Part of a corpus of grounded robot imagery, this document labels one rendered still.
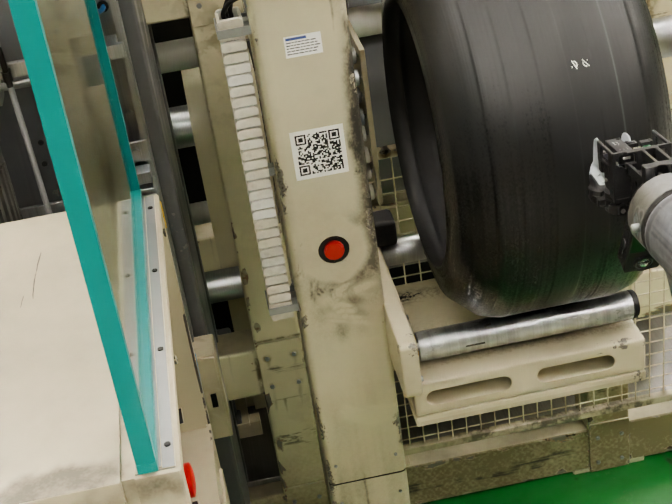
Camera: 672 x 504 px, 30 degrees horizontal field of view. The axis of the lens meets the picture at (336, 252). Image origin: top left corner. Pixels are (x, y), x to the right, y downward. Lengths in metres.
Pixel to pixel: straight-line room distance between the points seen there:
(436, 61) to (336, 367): 0.55
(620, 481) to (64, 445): 1.94
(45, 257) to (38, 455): 0.38
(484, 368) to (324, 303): 0.26
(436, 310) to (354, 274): 0.30
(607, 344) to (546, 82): 0.48
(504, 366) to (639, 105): 0.47
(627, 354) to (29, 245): 0.90
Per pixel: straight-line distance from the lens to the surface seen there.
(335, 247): 1.82
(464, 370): 1.88
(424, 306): 2.13
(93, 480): 1.17
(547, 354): 1.90
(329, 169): 1.76
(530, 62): 1.61
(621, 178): 1.47
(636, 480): 2.98
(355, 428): 2.01
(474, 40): 1.61
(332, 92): 1.71
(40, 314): 1.42
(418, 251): 2.09
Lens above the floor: 1.99
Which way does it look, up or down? 31 degrees down
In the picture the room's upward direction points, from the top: 9 degrees counter-clockwise
